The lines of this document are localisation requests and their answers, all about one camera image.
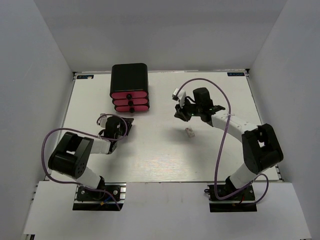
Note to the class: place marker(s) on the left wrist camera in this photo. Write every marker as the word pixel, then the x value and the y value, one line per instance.
pixel 102 120

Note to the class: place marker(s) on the black drawer cabinet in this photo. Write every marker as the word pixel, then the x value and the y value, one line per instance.
pixel 129 77

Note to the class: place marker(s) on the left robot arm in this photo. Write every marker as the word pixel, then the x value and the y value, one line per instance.
pixel 71 155

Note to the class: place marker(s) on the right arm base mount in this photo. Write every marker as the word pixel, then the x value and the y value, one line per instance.
pixel 243 202

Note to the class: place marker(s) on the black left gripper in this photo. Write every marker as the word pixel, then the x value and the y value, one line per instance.
pixel 128 121

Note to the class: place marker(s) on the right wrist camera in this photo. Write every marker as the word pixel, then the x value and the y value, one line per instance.
pixel 179 96

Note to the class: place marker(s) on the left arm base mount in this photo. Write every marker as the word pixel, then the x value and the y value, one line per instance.
pixel 88 200

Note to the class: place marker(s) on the pink top drawer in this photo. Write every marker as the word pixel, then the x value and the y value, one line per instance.
pixel 125 94

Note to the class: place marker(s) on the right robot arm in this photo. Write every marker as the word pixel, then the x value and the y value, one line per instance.
pixel 260 146

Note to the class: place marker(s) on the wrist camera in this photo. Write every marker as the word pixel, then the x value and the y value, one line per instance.
pixel 102 120
pixel 179 96

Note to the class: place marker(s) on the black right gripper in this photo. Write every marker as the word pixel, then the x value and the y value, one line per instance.
pixel 181 112

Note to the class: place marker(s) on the white staples box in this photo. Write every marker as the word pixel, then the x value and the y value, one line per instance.
pixel 189 131

